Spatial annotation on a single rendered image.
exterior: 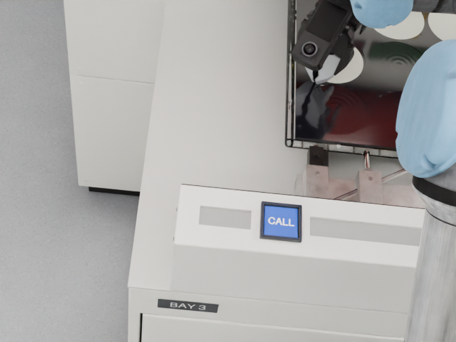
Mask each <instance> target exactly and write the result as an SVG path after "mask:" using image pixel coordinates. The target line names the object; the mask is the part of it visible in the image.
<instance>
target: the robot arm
mask: <svg viewBox="0 0 456 342"><path fill-rule="evenodd" d="M315 7H316V8H315V10H314V11H310V12H309V13H308V14H307V17H308V18H309V20H307V19H305V18H304V19H303V21H302V22H301V27H300V29H299V32H298V34H297V42H296V44H295V45H294V47H293V49H292V56H293V58H294V61H295V62H297V63H299V64H301V65H303V66H304V67H305V68H306V70H307V72H308V74H309V76H310V78H311V80H312V81H313V82H315V83H316V84H320V83H324V82H326V81H328V80H330V79H331V78H333V77H334V76H335V75H337V74H338V73H340V72H341V71H342V70H343V69H344V68H345V67H346V66H347V65H348V64H349V63H350V61H351V60H352V58H353V57H354V48H355V45H353V44H351V42H352V41H353V40H354V36H355V35H354V33H355V32H356V31H357V30H358V28H359V27H360V25H361V24H362V27H361V29H360V33H359V34H360V35H361V34H362V33H363V31H364V30H365V29H366V27H370V28H374V29H384V28H385V27H387V26H390V25H392V26H396V25H397V24H399V23H401V22H402V21H404V20H405V19H406V18H407V17H408V16H409V14H410V13H411V12H427V13H440V14H456V0H318V2H317V3H316V4H315ZM318 71H319V74H318ZM396 131H397V133H398V137H397V139H396V150H397V154H398V159H399V161H400V163H401V165H402V167H403V168H404V169H405V170H406V171H407V172H409V173H411V174H412V175H413V179H412V187H413V189H414V191H415V192H416V193H417V195H418V196H419V197H420V198H421V199H422V201H423V202H424V203H425V214H424V219H423V227H422V231H421V239H420V244H419V252H418V257H417V264H416V269H415V277H414V282H413V289H412V295H411V302H410V307H409V312H408V320H407V324H406V332H405V337H404V342H456V39H448V40H444V41H441V42H438V43H436V44H435V45H433V46H432V47H430V48H429V49H428V50H426V51H425V52H424V54H423V55H422V57H420V59H418V61H417V62H416V64H415V65H414V67H413V69H412V71H411V73H410V75H409V76H408V79H407V81H406V84H405V86H404V89H403V92H402V95H401V99H400V104H399V107H398V114H397V119H396Z"/></svg>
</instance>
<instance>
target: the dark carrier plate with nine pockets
mask: <svg viewBox="0 0 456 342"><path fill-rule="evenodd" d="M317 2H318V0H297V34H298V32H299V29H300V27H301V22H302V21H303V19H304V18H305V19H307V20H309V18H308V17H307V14H308V13H309V12H310V11H314V10H315V8H316V7H315V4H316V3H317ZM429 14H430V13H427V12H422V15H423V18H424V28H423V30H422V31H421V32H420V33H419V34H418V35H417V36H416V37H413V38H410V39H392V38H389V37H386V36H385V35H382V34H381V33H379V32H377V31H376V30H375V29H374V28H370V27H366V29H365V30H364V31H363V33H362V34H361V35H360V34H359V33H360V29H361V27H362V24H361V25H360V27H359V28H358V30H357V31H356V32H355V33H354V35H355V36H354V40H353V41H352V42H351V44H353V45H355V48H356V49H357V50H358V51H359V52H360V54H361V56H362V59H363V69H362V72H361V74H359V76H358V77H356V78H355V79H354V80H352V81H349V82H346V83H330V82H327V81H326V82H324V83H320V84H316V83H315V82H313V81H312V80H311V78H310V76H309V74H308V72H307V70H306V68H305V67H304V66H303V65H301V64H299V63H297V62H296V85H295V135H294V139H299V140H311V141H318V142H325V143H337V144H344V145H356V146H363V147H375V148H382V149H395V150H396V139H397V137H398V133H397V131H396V119H397V114H398V107H399V104H400V99H401V95H402V92H403V89H404V86H405V84H406V81H407V79H408V77H409V75H410V73H411V71H412V69H413V67H414V65H415V64H416V62H417V61H418V59H420V57H422V55H423V54H424V52H425V51H426V50H428V49H429V48H430V47H432V46H433V45H435V44H436V43H438V42H441V41H442V40H441V39H440V38H438V37H437V36H436V35H435V34H434V33H433V32H432V30H431V28H430V26H429V24H428V16H429ZM296 42H297V36H296Z"/></svg>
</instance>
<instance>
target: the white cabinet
mask: <svg viewBox="0 0 456 342"><path fill-rule="evenodd" d="M407 320H408V314H403V313H390V312H382V311H368V310H361V309H347V308H339V307H325V306H318V305H304V304H296V303H283V302H275V301H261V300H254V299H240V298H232V297H218V296H211V295H203V294H189V293H182V292H168V291H160V290H147V289H139V288H129V292H128V342H404V337H405V332H406V324H407Z"/></svg>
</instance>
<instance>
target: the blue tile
mask: <svg viewBox="0 0 456 342"><path fill-rule="evenodd" d="M263 235H276V236H283V237H291V238H298V209H296V208H283V207H275V206H265V207H264V220H263Z"/></svg>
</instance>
